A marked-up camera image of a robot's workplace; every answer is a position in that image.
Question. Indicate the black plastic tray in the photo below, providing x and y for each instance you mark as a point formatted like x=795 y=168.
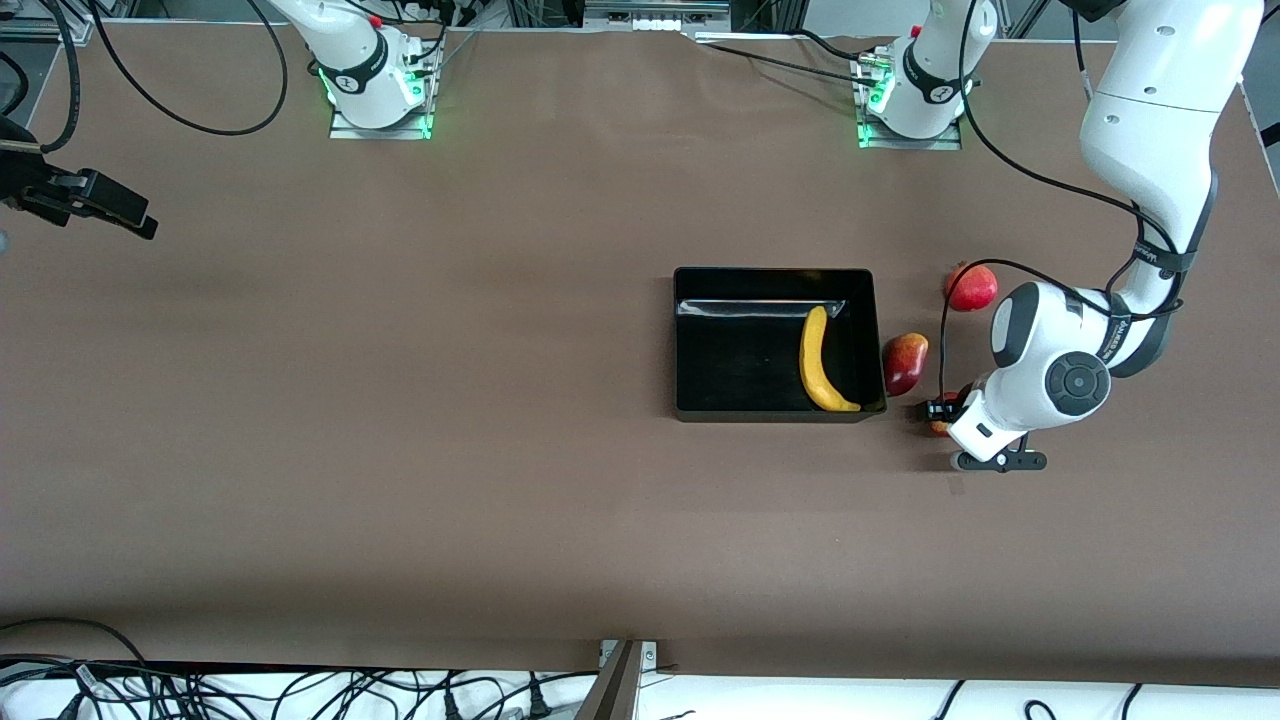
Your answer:
x=740 y=385

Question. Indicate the red yellow apple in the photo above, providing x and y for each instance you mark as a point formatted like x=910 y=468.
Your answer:
x=940 y=429

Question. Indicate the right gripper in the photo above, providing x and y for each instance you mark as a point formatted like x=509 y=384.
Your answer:
x=40 y=190

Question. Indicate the brown table cover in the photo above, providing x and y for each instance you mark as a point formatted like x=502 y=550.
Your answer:
x=400 y=420

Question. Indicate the yellow banana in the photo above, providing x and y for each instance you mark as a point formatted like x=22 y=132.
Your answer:
x=812 y=365

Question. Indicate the aluminium profile beam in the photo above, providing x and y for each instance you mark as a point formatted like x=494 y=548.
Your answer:
x=612 y=690

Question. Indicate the red pomegranate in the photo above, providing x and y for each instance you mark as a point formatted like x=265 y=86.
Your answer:
x=975 y=290

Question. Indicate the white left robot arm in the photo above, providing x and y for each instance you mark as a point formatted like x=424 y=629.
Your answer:
x=1150 y=130

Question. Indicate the red yellow mango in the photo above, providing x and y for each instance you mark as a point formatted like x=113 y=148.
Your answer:
x=904 y=365

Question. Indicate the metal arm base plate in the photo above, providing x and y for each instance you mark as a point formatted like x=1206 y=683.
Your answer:
x=345 y=130
x=950 y=143

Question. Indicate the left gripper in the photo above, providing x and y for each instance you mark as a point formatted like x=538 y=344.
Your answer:
x=944 y=410

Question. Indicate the small metal bracket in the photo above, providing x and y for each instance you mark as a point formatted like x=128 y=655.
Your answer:
x=650 y=655

